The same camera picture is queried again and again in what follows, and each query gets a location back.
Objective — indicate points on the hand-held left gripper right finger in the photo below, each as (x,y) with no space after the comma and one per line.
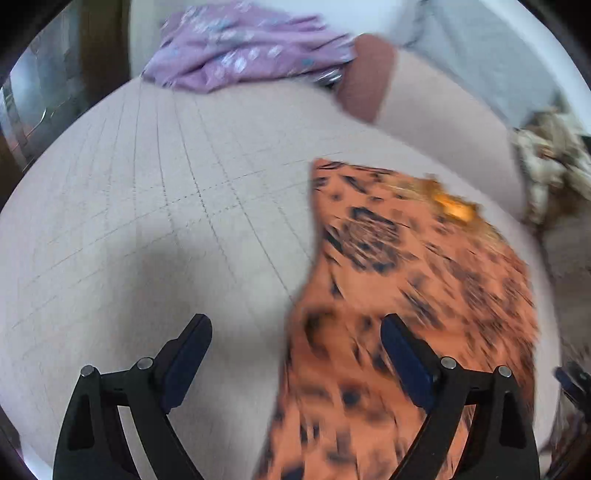
(406,362)

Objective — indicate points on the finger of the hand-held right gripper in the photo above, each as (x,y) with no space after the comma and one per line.
(572,383)

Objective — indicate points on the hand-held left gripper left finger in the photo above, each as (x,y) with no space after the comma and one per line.
(184,364)

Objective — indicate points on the orange black floral garment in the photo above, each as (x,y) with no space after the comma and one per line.
(369,277)

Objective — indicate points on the beige quilted mattress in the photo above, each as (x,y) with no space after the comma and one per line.
(138,207)

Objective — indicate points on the cream patterned crumpled cloth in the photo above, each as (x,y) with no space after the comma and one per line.
(549,157)

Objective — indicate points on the beige pillow with brown end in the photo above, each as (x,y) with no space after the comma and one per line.
(438,120)

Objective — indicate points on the purple floral garment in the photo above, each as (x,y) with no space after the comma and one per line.
(221,50)

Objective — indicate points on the grey cloth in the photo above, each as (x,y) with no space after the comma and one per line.
(485,55)

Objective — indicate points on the wooden cabinet with glass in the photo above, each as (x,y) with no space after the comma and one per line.
(99,46)

